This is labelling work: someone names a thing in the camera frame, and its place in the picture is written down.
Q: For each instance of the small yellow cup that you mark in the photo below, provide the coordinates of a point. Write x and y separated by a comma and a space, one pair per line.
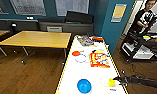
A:
111, 82

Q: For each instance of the blue bowl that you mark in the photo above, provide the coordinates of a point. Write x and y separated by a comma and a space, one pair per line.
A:
84, 86

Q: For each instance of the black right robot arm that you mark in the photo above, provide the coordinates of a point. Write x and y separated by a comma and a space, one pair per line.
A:
145, 81

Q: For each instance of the small blue white label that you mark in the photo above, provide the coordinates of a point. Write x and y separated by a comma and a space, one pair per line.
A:
113, 89

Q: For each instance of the clear plastic bowl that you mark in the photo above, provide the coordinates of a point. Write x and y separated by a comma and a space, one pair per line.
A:
103, 81

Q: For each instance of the white box on cart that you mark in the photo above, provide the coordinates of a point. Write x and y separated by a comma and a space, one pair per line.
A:
142, 51

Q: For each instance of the red bowl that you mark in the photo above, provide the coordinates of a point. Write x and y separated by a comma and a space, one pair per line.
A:
98, 39

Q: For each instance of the yellow object on cart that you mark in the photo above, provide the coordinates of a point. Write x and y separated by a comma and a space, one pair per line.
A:
146, 37

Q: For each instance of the grey tray container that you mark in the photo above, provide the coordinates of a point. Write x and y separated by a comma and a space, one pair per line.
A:
85, 40

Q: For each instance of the person in black jacket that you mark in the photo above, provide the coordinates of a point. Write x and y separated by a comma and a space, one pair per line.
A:
142, 18

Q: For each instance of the dark sofa cushion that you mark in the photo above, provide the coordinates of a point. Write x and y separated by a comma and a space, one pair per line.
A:
79, 16

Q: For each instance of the dark long sofa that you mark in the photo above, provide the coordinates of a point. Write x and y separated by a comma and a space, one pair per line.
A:
27, 24

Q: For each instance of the yellow wall notice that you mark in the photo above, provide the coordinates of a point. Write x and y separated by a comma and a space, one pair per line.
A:
118, 13

